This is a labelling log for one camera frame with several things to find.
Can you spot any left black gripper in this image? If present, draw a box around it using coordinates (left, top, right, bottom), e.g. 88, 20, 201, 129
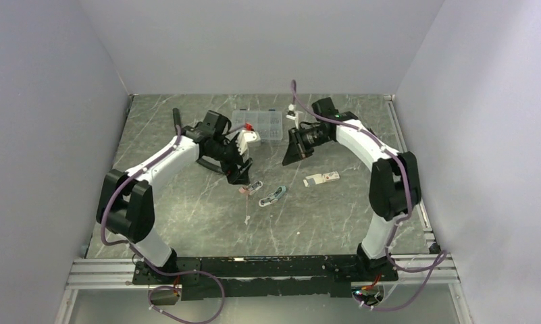
207, 134, 254, 186

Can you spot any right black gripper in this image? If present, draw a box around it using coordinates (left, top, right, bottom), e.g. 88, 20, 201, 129
282, 126, 332, 166

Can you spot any pink mini stapler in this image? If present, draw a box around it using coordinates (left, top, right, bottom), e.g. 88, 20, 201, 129
239, 181, 263, 196

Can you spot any blue mini stapler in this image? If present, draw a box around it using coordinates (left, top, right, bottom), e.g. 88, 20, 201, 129
258, 186, 286, 207

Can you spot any white staple box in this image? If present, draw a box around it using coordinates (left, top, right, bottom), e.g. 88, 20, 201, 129
303, 171, 340, 187

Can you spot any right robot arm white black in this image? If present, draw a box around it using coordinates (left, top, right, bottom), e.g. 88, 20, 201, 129
282, 97, 422, 280

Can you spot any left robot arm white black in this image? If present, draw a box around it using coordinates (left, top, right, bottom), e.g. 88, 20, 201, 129
96, 108, 261, 284

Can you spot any clear plastic organizer box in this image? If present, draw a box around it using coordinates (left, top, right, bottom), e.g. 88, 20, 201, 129
230, 109, 283, 142

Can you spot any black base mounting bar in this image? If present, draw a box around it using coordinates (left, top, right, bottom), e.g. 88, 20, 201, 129
132, 254, 399, 301

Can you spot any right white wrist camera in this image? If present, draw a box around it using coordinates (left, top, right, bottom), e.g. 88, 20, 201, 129
286, 103, 300, 129

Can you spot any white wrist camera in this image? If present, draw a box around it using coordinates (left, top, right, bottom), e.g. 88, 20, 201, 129
236, 123, 261, 155
286, 103, 300, 129

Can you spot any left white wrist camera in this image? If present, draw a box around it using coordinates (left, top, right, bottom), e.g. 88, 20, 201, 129
236, 123, 261, 155

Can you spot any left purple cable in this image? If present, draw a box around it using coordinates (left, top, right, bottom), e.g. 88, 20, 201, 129
100, 123, 227, 324

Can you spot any black rubber hose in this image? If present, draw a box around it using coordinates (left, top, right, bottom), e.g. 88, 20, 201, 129
172, 108, 226, 176

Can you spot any aluminium frame rail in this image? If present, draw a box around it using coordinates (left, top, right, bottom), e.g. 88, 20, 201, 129
65, 258, 461, 290

